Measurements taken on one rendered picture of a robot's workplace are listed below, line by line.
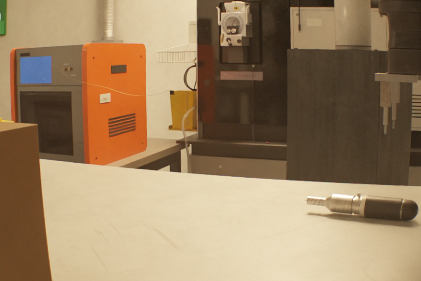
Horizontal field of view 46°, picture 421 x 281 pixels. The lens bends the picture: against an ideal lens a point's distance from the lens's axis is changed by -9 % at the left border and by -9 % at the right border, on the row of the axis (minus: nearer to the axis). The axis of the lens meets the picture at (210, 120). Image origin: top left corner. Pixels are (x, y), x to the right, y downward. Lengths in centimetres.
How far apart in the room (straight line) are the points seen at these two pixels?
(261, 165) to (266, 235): 156
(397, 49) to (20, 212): 44
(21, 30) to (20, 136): 408
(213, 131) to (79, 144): 67
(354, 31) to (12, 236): 113
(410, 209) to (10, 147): 49
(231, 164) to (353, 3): 108
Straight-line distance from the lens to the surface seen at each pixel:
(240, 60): 211
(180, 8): 353
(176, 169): 238
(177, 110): 231
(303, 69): 124
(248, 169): 214
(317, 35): 210
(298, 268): 48
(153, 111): 362
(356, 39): 127
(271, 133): 219
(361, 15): 128
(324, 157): 123
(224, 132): 225
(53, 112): 188
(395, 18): 57
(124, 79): 199
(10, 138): 20
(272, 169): 211
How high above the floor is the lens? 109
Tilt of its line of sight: 7 degrees down
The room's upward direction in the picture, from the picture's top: straight up
